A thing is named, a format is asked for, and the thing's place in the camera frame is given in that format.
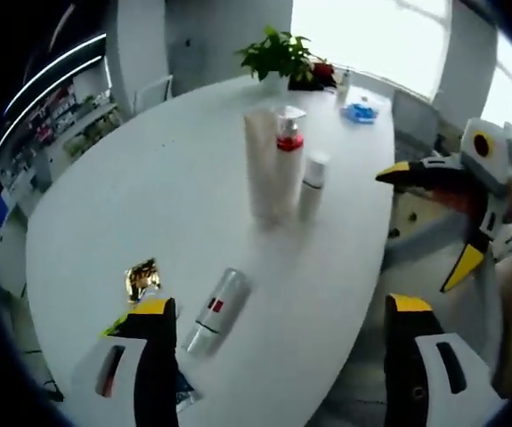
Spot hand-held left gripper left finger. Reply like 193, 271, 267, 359
70, 296, 180, 427

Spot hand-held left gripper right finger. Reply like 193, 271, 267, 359
384, 293, 506, 427

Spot gold skincare sachet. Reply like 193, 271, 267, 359
124, 256, 164, 306

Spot red-label silver skincare bottle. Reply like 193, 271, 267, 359
183, 266, 252, 357

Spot red-collared white skincare pump bottle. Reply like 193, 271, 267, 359
274, 105, 306, 223

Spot white skincare tube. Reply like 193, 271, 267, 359
242, 109, 283, 223

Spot small white windowsill bottle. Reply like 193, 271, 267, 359
338, 68, 355, 98

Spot grey mesh office chair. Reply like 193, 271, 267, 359
386, 208, 475, 277

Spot grey window-side chair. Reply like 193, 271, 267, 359
393, 91, 439, 164

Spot blue gloves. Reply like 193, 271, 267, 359
339, 101, 379, 125

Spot red potted plant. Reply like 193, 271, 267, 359
289, 60, 339, 93

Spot green potted plant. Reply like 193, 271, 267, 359
235, 25, 317, 93

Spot white chair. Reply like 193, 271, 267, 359
133, 74, 175, 115

